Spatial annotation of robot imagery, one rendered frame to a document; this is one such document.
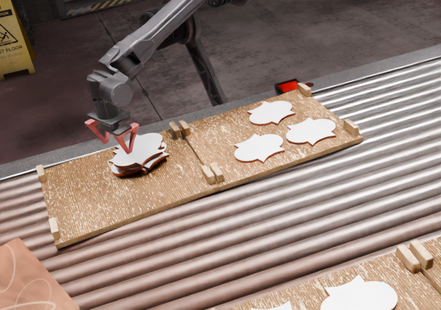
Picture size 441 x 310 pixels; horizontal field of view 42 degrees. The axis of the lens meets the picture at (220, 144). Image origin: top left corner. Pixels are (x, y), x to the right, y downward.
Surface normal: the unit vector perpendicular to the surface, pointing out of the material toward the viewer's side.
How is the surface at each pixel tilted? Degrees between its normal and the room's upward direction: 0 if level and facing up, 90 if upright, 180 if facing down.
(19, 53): 78
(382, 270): 0
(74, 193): 0
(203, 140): 0
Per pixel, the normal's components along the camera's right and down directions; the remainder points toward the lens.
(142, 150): -0.14, -0.84
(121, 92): 0.64, 0.32
